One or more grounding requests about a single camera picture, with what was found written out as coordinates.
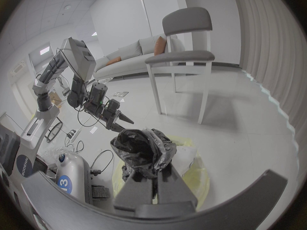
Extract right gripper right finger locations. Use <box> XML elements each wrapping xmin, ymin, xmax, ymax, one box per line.
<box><xmin>158</xmin><ymin>164</ymin><xmax>198</xmax><ymax>210</ymax></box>

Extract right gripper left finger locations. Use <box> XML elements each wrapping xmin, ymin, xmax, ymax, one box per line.
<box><xmin>114</xmin><ymin>173</ymin><xmax>154</xmax><ymax>209</ymax></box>

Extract yellow plastic bag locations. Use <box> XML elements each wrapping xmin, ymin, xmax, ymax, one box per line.
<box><xmin>113</xmin><ymin>134</ymin><xmax>211</xmax><ymax>211</ymax></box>

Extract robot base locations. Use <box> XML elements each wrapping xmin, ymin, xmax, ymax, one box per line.
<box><xmin>0</xmin><ymin>102</ymin><xmax>111</xmax><ymax>215</ymax></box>

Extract white power strip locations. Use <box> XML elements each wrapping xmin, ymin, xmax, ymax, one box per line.
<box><xmin>66</xmin><ymin>128</ymin><xmax>83</xmax><ymax>141</ymax></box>

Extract orange cushion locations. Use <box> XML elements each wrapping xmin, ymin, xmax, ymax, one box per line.
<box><xmin>154</xmin><ymin>36</ymin><xmax>167</xmax><ymax>56</ymax></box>
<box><xmin>106</xmin><ymin>56</ymin><xmax>122</xmax><ymax>66</ymax></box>

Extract pale grey sofa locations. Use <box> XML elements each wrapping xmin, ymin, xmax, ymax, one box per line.
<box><xmin>94</xmin><ymin>34</ymin><xmax>185</xmax><ymax>81</ymax></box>

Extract white chair with grey seat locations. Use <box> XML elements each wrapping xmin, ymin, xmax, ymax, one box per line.
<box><xmin>145</xmin><ymin>7</ymin><xmax>215</xmax><ymax>124</ymax></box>

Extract white curtain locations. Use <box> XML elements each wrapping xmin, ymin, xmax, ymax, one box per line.
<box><xmin>230</xmin><ymin>0</ymin><xmax>307</xmax><ymax>135</ymax></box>

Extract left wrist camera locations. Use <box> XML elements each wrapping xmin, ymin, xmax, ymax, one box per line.
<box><xmin>107</xmin><ymin>99</ymin><xmax>121</xmax><ymax>113</ymax></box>

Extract black cable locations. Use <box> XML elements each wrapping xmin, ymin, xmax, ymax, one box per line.
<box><xmin>90</xmin><ymin>149</ymin><xmax>114</xmax><ymax>176</ymax></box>

